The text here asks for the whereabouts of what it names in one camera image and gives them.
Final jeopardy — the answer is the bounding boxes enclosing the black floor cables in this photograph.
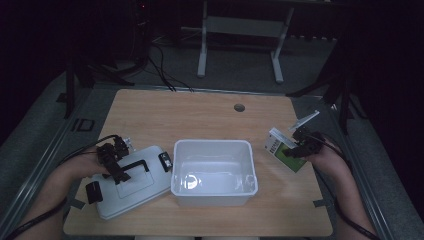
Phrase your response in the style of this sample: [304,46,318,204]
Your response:
[146,43,195,93]

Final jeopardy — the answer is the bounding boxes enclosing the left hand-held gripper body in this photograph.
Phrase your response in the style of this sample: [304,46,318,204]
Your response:
[96,135,135,168]

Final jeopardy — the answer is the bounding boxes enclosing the person's left hand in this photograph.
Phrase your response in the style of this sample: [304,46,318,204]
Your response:
[61,153,112,180]

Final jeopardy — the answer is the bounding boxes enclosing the white metal desk frame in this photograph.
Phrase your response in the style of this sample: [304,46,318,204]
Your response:
[196,0,296,85]

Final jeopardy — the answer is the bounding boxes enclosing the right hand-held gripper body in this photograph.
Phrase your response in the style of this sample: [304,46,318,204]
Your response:
[289,110,326,157]

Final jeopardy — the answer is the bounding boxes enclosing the white plastic storage bin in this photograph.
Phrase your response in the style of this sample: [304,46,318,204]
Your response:
[170,139,259,207]

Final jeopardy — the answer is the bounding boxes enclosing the black tripod stand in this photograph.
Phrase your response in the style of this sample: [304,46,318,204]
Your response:
[285,43,368,135]
[64,58,135,120]

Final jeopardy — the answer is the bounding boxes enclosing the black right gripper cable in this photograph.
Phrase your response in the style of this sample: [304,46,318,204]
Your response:
[311,132,382,240]

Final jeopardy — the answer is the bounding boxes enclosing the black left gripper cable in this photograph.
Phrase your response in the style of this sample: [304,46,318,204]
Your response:
[4,134,121,240]

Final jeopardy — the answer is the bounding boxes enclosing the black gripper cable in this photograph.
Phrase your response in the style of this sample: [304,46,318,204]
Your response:
[4,134,121,240]
[311,132,382,240]

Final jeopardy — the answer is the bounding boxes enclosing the person's right hand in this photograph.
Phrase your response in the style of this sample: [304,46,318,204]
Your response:
[304,141,348,175]

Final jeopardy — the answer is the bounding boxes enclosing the green and white carton box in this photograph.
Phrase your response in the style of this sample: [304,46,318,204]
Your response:
[264,127,308,174]

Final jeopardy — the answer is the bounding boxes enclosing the white bin lid black handle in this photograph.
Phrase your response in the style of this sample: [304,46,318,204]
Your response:
[85,145,175,221]

